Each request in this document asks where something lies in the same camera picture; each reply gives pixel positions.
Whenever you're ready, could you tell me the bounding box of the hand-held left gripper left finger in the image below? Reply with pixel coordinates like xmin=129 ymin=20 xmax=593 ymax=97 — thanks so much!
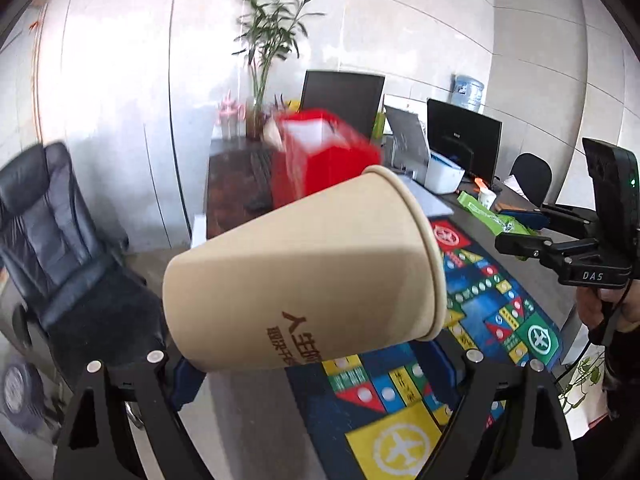
xmin=52 ymin=347 xmax=213 ymax=480

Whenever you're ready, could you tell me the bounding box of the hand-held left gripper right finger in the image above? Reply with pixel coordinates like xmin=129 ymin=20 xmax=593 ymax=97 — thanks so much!
xmin=419 ymin=332 xmax=581 ymax=480

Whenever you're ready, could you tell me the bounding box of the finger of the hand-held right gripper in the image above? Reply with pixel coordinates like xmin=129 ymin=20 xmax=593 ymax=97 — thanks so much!
xmin=494 ymin=231 xmax=601 ymax=276
xmin=500 ymin=203 xmax=599 ymax=235

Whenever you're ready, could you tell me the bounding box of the green foil packet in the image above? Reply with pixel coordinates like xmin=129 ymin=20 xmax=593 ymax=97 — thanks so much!
xmin=457 ymin=190 xmax=534 ymax=237

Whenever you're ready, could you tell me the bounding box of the beige paper cup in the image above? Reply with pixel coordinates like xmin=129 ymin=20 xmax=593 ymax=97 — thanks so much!
xmin=161 ymin=164 xmax=448 ymax=373

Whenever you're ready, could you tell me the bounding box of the red container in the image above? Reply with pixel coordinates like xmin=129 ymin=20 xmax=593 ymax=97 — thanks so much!
xmin=269 ymin=107 xmax=384 ymax=211

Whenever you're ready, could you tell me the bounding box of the person's right hand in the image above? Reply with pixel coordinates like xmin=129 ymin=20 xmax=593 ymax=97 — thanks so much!
xmin=575 ymin=284 xmax=619 ymax=334

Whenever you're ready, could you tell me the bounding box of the colourful board game mat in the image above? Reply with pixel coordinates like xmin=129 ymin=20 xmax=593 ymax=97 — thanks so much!
xmin=285 ymin=217 xmax=564 ymax=480

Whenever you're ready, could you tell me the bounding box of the white plastic box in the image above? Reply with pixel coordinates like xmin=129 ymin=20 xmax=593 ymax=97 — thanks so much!
xmin=424 ymin=152 xmax=466 ymax=195

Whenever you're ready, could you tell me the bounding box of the clear plastic document folder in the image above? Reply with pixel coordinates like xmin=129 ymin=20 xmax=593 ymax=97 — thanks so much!
xmin=394 ymin=177 xmax=454 ymax=219

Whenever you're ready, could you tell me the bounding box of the black computer monitor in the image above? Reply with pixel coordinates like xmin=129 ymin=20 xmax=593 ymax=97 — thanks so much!
xmin=426 ymin=98 xmax=503 ymax=186
xmin=299 ymin=69 xmax=386 ymax=141

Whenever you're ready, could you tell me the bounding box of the blue water cooler bottle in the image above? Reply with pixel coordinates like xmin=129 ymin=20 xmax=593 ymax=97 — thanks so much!
xmin=452 ymin=73 xmax=486 ymax=113

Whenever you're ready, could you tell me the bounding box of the green trailing plant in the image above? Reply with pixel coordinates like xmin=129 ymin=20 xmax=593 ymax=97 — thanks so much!
xmin=558 ymin=352 xmax=609 ymax=414

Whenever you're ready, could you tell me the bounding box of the grey printer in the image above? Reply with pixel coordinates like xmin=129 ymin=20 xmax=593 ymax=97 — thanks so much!
xmin=383 ymin=105 xmax=432 ymax=182

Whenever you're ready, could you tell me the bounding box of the floor fan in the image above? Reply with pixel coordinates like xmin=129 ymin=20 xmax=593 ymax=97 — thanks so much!
xmin=0 ymin=359 xmax=54 ymax=432

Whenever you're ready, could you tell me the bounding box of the black leather office chair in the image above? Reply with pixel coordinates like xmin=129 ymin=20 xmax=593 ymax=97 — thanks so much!
xmin=0 ymin=140 xmax=171 ymax=387

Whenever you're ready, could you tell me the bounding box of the black keyboard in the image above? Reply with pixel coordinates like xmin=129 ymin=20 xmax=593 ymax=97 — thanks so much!
xmin=248 ymin=148 xmax=275 ymax=201

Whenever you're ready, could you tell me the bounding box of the pink lidded jar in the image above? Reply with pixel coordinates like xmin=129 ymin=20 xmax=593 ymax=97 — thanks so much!
xmin=215 ymin=90 xmax=247 ymax=140

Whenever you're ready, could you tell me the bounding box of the potted bamboo plant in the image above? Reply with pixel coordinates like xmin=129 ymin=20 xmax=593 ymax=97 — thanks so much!
xmin=230 ymin=0 xmax=321 ymax=141

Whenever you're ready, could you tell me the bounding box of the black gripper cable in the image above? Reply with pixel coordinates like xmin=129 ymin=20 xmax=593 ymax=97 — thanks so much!
xmin=550 ymin=285 xmax=632 ymax=377

